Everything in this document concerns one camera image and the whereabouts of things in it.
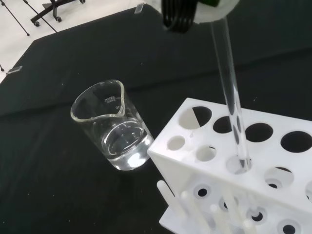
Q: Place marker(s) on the black bench cloth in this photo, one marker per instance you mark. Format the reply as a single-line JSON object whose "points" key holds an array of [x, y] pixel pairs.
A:
{"points": [[48, 170]]}

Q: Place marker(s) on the small clear plastic clip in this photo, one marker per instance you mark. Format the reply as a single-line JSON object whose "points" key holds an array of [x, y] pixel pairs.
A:
{"points": [[14, 70], [138, 8]]}

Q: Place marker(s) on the black office chair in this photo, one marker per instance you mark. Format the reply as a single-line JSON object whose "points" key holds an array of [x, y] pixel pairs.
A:
{"points": [[48, 12]]}

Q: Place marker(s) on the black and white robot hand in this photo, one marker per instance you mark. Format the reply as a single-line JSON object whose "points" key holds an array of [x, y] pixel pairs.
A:
{"points": [[180, 14]]}

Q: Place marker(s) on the glass beaker with water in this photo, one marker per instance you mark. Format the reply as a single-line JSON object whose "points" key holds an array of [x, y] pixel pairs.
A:
{"points": [[122, 143]]}

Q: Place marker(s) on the white test tube rack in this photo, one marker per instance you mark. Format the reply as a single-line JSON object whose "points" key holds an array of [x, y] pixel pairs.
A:
{"points": [[219, 175]]}

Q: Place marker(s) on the black tripod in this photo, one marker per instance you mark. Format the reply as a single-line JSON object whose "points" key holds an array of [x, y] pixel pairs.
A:
{"points": [[19, 23]]}

